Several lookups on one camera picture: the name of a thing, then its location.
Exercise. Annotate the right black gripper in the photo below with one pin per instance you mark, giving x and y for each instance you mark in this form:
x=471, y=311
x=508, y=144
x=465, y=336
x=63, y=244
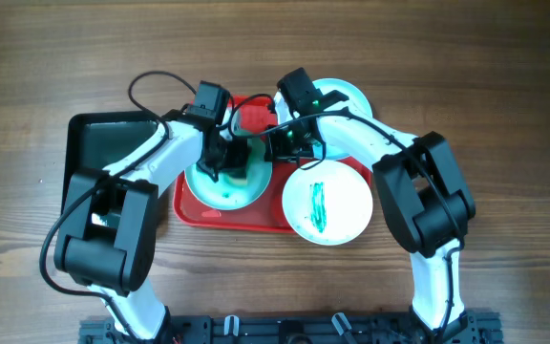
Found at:
x=276, y=149

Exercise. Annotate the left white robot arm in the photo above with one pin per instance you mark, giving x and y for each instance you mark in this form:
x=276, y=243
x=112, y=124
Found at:
x=117, y=167

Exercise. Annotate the green yellow sponge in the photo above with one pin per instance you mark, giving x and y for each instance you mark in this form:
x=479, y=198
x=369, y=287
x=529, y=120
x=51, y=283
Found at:
x=235, y=178

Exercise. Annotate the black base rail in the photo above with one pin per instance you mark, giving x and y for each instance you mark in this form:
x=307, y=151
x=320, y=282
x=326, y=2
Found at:
x=380, y=328

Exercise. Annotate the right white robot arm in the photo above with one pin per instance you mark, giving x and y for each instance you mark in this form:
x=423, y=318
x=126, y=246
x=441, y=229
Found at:
x=425, y=200

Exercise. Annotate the white plate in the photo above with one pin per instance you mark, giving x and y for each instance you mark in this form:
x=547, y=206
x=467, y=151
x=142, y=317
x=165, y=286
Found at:
x=216, y=195
x=356, y=99
x=329, y=205

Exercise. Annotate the red plastic tray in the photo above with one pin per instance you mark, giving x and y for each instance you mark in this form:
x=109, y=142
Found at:
x=266, y=213

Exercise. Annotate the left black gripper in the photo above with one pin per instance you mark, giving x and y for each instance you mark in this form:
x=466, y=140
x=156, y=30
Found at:
x=240, y=164

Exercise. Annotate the black water tray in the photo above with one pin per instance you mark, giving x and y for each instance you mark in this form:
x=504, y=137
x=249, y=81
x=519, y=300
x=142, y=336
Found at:
x=95, y=141

